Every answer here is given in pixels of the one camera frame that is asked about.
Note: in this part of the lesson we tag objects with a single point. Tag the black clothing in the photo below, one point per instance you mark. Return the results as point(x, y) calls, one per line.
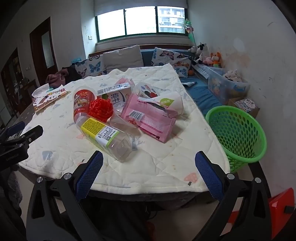
point(71, 71)

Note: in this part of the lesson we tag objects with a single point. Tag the pink plush toy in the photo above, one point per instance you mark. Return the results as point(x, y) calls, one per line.
point(208, 61)

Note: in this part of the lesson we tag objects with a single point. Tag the clear yogurt cup printed lid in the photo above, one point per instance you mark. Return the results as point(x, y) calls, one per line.
point(148, 89)

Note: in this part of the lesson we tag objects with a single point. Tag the grey pillow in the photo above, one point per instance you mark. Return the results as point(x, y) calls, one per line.
point(122, 58)

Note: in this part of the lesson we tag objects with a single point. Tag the blue bench cushion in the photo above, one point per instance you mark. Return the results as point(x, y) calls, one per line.
point(203, 97)

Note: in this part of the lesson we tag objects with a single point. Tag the cow plush toy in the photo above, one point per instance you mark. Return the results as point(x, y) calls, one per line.
point(202, 52)

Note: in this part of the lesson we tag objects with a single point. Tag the large pink snack packet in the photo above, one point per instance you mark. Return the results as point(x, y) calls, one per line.
point(155, 128)

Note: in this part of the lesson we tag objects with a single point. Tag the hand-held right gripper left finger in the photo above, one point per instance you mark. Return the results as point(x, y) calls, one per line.
point(89, 176)

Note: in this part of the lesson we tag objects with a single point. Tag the red plastic stool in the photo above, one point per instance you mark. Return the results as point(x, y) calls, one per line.
point(279, 206)

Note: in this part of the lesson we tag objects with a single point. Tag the clear bottle with yellow label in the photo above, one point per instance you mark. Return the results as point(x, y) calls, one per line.
point(99, 131)

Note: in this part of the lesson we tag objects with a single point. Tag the white paper cup green label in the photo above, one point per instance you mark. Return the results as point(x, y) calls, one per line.
point(172, 100)

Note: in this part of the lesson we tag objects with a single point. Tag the green plastic basket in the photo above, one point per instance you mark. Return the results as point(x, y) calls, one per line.
point(235, 139)

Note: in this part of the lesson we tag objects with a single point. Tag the clear plastic storage bin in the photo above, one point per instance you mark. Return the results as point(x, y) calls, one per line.
point(219, 88)

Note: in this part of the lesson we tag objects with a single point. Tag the white milk carton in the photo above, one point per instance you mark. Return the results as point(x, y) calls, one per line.
point(115, 96)

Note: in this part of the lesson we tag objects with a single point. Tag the colourful printed toy box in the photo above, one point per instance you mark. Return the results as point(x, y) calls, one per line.
point(245, 104)

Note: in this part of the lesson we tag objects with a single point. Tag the person's left forearm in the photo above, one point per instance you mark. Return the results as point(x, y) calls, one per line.
point(12, 187)

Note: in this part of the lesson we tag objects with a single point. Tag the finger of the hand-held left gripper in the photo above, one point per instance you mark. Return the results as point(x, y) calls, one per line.
point(13, 129)
point(33, 134)

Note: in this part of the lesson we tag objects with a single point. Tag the long blue patterned box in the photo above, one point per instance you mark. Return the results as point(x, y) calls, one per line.
point(201, 69)

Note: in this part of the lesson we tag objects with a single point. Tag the small pink wrapper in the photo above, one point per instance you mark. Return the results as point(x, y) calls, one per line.
point(123, 81)

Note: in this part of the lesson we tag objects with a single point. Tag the white patterned cloth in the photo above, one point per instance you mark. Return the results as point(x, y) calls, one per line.
point(232, 75)

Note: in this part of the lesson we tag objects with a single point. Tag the pink clothing pile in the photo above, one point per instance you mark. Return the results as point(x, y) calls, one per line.
point(56, 78)

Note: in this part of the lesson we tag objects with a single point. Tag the red plastic mesh ball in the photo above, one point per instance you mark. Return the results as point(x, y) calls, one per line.
point(100, 110)

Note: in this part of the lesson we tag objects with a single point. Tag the colourful pinwheel toy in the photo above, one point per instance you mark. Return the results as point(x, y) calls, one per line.
point(188, 29)

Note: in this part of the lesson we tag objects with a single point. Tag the butterfly print pillow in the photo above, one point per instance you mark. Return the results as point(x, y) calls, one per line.
point(92, 66)
point(168, 58)

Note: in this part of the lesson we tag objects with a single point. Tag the orange fox plush toy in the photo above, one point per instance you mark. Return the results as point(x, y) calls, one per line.
point(215, 59)

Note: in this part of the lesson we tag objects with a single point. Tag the dark wooden cabinet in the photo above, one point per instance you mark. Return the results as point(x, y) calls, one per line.
point(10, 78)

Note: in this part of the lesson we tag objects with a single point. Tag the green framed window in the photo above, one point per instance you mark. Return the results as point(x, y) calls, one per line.
point(138, 22)

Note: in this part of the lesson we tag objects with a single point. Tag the cardboard box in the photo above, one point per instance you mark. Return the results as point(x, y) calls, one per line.
point(253, 112)

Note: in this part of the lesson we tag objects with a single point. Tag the small orange ball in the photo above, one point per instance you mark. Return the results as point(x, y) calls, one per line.
point(191, 72)

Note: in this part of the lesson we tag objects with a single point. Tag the teal plastic item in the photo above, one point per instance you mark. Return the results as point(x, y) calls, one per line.
point(75, 60)

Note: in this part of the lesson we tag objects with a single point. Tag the grey white plush toy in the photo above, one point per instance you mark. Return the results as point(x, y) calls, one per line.
point(192, 49)

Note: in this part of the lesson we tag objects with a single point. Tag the dark wooden door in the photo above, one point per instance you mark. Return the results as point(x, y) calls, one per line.
point(44, 51)

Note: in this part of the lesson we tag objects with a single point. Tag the white roller blind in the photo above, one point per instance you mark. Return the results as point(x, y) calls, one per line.
point(138, 4)

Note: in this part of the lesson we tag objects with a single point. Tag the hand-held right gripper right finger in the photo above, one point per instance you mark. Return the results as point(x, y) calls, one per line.
point(208, 176)

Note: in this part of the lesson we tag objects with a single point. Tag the cartoon picture book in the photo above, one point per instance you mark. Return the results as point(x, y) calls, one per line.
point(48, 99)

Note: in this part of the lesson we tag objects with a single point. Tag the white printed quilt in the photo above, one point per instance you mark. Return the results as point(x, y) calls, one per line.
point(150, 157)

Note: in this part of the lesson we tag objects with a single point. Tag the grey blue patterned cloth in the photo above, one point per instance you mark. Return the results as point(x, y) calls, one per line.
point(189, 83)

